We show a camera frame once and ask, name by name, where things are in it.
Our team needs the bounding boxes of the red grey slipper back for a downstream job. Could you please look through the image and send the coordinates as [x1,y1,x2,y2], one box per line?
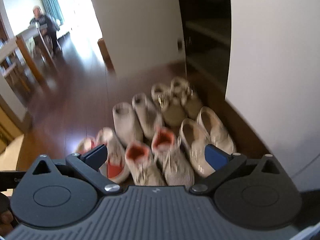
[74,136,96,154]

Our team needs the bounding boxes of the red grey slipper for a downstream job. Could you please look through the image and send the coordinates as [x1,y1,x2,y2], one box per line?
[96,127,130,184]
[74,136,96,154]

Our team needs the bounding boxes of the white loafer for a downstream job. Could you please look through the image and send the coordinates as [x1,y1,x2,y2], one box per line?
[180,119,215,178]
[197,106,236,154]

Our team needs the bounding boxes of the red grey slipper front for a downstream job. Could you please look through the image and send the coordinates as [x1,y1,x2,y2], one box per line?
[96,127,130,184]

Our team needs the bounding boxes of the white loafer front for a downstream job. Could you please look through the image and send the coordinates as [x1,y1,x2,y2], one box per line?
[180,119,215,178]

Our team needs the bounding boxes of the white sneaker coral lining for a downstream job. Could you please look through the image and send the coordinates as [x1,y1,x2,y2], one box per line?
[151,127,194,188]

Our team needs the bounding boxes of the beige quilted slipper front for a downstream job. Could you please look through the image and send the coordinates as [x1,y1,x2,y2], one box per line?
[112,102,144,146]

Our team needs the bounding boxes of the beige quilted slipper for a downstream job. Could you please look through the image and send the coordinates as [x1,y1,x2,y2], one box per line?
[132,93,164,140]
[112,102,144,146]

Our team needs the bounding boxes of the brown fleece shoe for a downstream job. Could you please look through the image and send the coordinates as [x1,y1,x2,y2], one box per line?
[170,76,203,120]
[151,83,187,127]

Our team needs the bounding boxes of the wooden dining table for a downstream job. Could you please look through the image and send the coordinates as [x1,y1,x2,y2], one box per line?
[1,25,55,83]

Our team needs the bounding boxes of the person in dark clothes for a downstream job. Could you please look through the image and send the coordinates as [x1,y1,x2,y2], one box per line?
[29,6,61,55]

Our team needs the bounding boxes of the white cabinet door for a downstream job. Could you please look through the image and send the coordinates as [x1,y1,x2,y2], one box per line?
[91,0,185,78]

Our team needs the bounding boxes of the dark shoe cabinet shelves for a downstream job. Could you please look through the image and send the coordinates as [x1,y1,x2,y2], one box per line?
[179,0,232,93]

